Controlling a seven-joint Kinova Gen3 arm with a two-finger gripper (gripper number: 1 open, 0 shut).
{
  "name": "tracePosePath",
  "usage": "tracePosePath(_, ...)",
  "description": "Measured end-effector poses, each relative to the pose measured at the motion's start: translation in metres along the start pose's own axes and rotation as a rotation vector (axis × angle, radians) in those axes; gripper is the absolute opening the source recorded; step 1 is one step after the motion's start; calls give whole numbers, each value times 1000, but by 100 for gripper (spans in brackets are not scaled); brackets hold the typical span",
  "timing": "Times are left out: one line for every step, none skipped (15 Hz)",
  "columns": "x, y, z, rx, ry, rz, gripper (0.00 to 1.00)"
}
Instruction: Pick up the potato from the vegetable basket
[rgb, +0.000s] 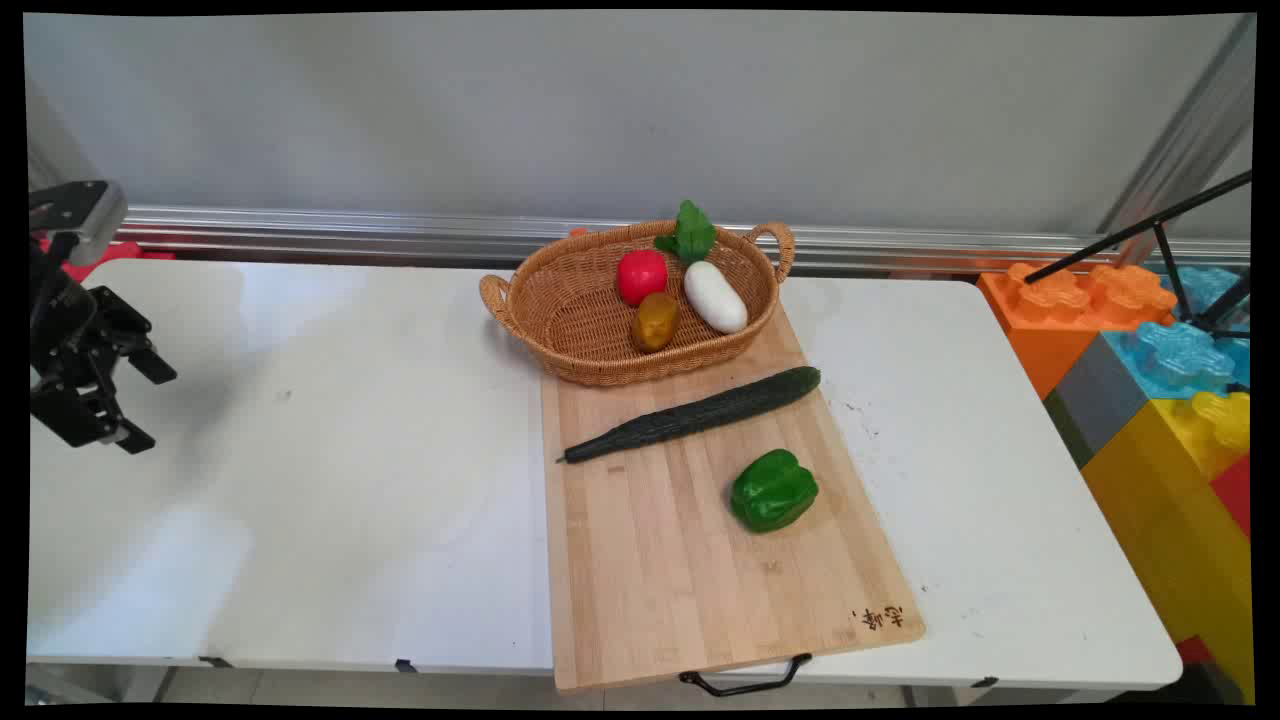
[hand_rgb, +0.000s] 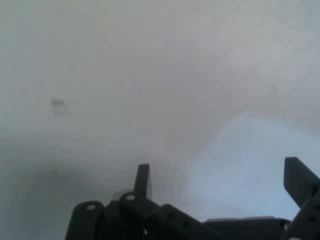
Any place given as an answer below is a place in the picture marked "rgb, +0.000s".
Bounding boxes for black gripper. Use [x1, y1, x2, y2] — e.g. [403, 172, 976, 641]
[28, 238, 179, 456]

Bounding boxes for red tomato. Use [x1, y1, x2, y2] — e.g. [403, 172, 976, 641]
[616, 249, 669, 307]

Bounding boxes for yellow giant building block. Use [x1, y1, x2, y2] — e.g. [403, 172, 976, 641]
[1080, 390, 1254, 701]

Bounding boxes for grey giant building block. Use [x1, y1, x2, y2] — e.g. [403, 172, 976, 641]
[1045, 333, 1151, 469]

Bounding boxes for aluminium frame post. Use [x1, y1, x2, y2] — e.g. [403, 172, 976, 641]
[1100, 15, 1257, 266]

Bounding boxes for blue giant building block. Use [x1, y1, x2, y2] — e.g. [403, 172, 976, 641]
[1100, 265, 1253, 401]

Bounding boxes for green bell pepper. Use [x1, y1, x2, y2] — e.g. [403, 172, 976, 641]
[729, 449, 820, 534]

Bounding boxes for wooden cutting board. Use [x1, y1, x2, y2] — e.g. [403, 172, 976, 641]
[540, 300, 926, 693]

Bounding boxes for white radish with green leaves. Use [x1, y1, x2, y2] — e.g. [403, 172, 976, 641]
[654, 200, 750, 335]

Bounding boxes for aluminium frame rail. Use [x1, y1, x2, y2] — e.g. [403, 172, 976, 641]
[115, 205, 1251, 277]

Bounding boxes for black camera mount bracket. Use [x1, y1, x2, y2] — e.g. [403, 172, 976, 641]
[28, 181, 111, 235]

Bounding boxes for woven wicker basket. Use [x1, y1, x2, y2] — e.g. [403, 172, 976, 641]
[479, 220, 796, 388]

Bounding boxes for black tripod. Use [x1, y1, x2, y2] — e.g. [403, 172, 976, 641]
[1022, 170, 1253, 341]

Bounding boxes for red giant building block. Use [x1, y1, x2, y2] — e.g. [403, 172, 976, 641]
[1210, 455, 1253, 541]

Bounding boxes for orange giant building block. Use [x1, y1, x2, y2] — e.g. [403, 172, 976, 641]
[977, 262, 1179, 401]

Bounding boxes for brown potato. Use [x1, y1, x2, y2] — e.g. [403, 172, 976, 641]
[632, 292, 681, 353]

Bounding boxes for dark green cucumber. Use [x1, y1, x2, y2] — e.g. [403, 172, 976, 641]
[556, 366, 822, 465]

